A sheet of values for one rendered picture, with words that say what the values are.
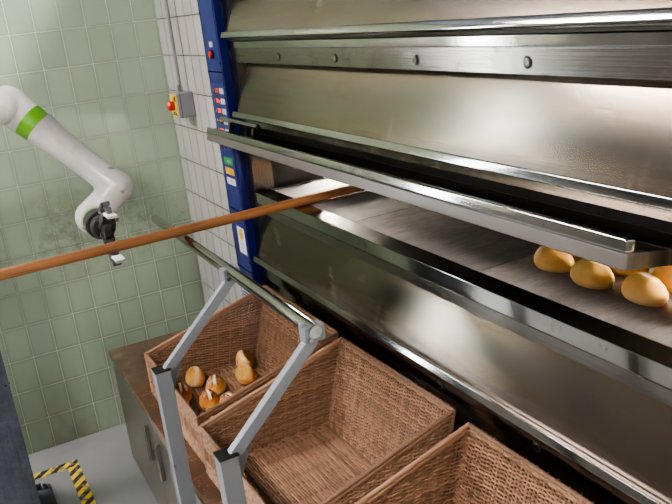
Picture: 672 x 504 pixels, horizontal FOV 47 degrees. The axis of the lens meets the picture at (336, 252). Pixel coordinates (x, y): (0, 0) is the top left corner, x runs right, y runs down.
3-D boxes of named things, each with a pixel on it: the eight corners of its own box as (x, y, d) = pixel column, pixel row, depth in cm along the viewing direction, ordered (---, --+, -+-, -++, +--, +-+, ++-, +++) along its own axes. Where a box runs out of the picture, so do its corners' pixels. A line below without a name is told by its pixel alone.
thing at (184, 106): (189, 114, 322) (185, 89, 319) (196, 116, 313) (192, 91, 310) (171, 117, 319) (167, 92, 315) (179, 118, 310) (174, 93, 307)
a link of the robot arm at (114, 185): (30, 144, 257) (24, 139, 247) (52, 117, 259) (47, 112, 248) (120, 211, 263) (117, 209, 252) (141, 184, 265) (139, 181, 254)
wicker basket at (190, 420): (276, 351, 287) (266, 282, 278) (351, 412, 239) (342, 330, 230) (149, 392, 266) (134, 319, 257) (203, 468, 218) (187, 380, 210)
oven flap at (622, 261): (206, 140, 260) (261, 140, 269) (622, 271, 107) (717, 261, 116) (206, 133, 259) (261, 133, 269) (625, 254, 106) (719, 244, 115)
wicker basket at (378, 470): (351, 415, 237) (342, 333, 228) (467, 507, 189) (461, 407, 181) (202, 473, 215) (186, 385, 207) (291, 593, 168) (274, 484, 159)
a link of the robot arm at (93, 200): (91, 236, 263) (65, 217, 257) (114, 207, 264) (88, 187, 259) (100, 245, 251) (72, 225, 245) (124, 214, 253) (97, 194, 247)
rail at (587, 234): (206, 133, 259) (212, 133, 260) (625, 254, 106) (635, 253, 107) (206, 127, 259) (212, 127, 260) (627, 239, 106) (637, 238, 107)
